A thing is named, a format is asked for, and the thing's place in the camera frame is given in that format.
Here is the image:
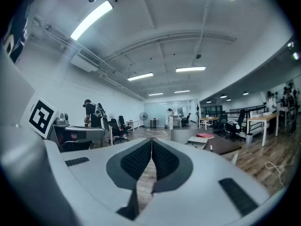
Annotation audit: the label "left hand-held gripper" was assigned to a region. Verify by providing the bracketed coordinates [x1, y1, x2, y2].
[20, 97, 59, 140]

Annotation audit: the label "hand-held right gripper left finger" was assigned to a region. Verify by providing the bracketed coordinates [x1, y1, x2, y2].
[105, 137, 152, 221]

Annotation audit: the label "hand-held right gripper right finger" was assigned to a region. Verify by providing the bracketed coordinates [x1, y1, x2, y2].
[151, 137, 194, 194]

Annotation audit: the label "grey case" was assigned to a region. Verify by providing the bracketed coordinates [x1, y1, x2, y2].
[184, 136, 209, 150]

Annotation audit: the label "black office chair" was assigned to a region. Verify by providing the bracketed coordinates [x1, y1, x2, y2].
[224, 109, 246, 141]
[107, 118, 129, 144]
[212, 113, 228, 137]
[182, 113, 192, 128]
[118, 115, 133, 136]

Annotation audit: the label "white domed device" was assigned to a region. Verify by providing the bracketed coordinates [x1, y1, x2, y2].
[55, 113, 71, 126]

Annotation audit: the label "red book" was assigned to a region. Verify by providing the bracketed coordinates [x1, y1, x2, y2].
[196, 132, 215, 140]

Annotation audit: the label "black standing fan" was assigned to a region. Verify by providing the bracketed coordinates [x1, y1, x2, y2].
[139, 112, 148, 128]

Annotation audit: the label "wooden desk white legs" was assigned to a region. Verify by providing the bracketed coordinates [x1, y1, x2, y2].
[246, 113, 280, 147]
[198, 116, 221, 130]

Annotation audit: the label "black coat rack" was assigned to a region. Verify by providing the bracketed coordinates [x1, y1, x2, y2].
[195, 102, 201, 127]

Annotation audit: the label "camouflage patterned cloth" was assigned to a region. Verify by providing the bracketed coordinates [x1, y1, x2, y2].
[95, 102, 108, 120]

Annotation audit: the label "white ceiling air conditioner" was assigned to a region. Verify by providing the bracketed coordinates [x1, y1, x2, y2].
[70, 48, 102, 73]

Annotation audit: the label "person's black jersey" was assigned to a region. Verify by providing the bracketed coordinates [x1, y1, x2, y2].
[2, 0, 32, 65]

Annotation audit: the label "black metal railing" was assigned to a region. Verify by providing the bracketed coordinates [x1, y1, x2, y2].
[229, 104, 268, 119]

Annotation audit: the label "white floor cable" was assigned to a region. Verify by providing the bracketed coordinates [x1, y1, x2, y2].
[265, 161, 293, 188]

